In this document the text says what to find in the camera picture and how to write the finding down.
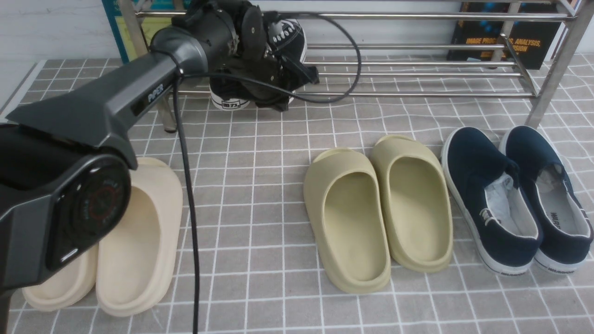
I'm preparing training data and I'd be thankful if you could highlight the silver metal shoe rack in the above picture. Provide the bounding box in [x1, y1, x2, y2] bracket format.
[141, 0, 593, 128]

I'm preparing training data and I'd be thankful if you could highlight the olive foam slide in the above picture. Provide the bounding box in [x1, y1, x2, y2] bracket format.
[303, 148, 391, 294]
[370, 135, 453, 273]

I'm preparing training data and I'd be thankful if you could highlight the cream foam slide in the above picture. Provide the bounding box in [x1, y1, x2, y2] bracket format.
[22, 245, 98, 312]
[96, 158, 184, 317]

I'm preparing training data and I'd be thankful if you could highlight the black canvas sneaker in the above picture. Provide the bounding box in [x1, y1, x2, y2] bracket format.
[264, 15, 314, 91]
[209, 78, 251, 111]

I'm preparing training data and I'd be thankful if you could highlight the cream left foam slide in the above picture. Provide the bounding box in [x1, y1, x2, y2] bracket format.
[22, 245, 98, 312]

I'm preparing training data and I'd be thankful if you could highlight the grey checked table cloth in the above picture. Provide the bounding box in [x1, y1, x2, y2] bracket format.
[1, 53, 594, 334]

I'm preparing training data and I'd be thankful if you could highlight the olive left foam slide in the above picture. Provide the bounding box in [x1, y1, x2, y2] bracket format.
[303, 148, 391, 294]

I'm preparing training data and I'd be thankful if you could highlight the black image processing book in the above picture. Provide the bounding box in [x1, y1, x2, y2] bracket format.
[446, 2, 563, 71]

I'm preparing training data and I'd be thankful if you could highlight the olive right foam slide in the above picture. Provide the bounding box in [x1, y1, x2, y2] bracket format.
[370, 135, 453, 273]

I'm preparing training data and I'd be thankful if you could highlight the navy left canvas shoe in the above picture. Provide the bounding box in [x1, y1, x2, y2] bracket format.
[440, 127, 543, 276]

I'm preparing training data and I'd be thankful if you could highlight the navy right canvas shoe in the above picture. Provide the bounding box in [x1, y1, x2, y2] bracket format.
[499, 126, 593, 274]

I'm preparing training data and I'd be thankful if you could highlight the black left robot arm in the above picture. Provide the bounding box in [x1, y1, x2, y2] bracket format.
[1, 0, 320, 334]

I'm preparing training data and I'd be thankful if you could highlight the navy canvas shoe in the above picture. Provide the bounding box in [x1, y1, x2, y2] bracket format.
[440, 127, 543, 276]
[499, 126, 593, 274]

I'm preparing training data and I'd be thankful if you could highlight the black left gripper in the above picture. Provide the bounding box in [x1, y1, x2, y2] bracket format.
[213, 0, 320, 112]

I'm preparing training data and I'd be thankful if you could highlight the cream right foam slide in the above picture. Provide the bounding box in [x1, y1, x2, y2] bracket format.
[96, 158, 184, 317]

